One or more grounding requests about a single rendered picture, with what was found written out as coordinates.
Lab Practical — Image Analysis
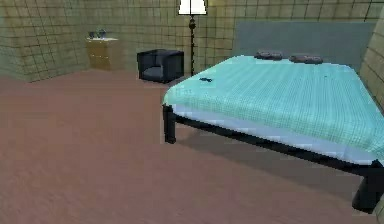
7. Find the black open box crate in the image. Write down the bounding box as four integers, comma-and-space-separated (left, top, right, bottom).
136, 48, 185, 84

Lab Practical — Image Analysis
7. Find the black floor lamp white shade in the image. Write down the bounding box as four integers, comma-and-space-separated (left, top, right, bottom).
177, 0, 208, 77

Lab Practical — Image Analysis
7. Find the bed with turquoise cover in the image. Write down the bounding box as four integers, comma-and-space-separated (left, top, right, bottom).
162, 21, 384, 214

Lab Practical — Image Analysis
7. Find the dark grey pillow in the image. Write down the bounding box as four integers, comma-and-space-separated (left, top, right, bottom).
288, 53, 324, 65
254, 49, 284, 62

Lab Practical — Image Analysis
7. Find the yellow wooden chest of drawers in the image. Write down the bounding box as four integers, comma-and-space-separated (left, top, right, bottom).
85, 37, 123, 71

